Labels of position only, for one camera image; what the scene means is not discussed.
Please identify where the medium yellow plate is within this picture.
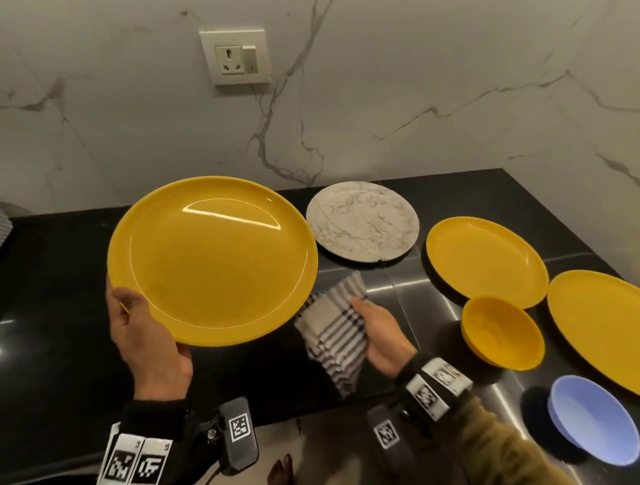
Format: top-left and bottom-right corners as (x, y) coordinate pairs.
(426, 216), (550, 309)

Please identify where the person's right hand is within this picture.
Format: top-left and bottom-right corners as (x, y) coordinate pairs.
(350, 297), (418, 379)

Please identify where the white wall socket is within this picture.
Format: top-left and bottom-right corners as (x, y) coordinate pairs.
(199, 29), (271, 86)

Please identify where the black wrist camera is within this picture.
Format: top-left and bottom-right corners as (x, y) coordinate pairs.
(366, 405), (416, 475)
(207, 397), (260, 476)

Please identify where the white marker wristband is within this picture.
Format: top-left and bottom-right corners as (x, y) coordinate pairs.
(406, 357), (473, 422)
(97, 422), (173, 485)

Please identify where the marble pattern plate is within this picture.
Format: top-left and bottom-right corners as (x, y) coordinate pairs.
(305, 181), (421, 263)

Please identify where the person's left hand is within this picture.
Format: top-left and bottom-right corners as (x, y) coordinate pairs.
(105, 276), (194, 402)

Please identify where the person's foot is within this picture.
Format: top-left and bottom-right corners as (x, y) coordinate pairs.
(267, 454), (296, 485)

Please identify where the striped checked kitchen cloth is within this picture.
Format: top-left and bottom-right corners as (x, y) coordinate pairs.
(294, 272), (371, 399)

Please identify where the light blue bowl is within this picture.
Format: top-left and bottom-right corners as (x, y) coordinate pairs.
(547, 375), (640, 467)

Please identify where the large yellow plate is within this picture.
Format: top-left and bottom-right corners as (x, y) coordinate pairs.
(107, 176), (319, 347)
(547, 270), (640, 395)

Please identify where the person's left forearm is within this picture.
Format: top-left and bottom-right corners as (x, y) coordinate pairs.
(97, 397), (221, 485)

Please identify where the yellow bowl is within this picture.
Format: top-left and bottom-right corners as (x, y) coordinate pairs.
(461, 295), (546, 371)

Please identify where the person's right forearm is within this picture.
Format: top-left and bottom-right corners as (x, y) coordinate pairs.
(395, 352), (576, 485)

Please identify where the grey ribbed object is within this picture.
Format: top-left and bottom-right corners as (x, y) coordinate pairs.
(0, 202), (32, 248)

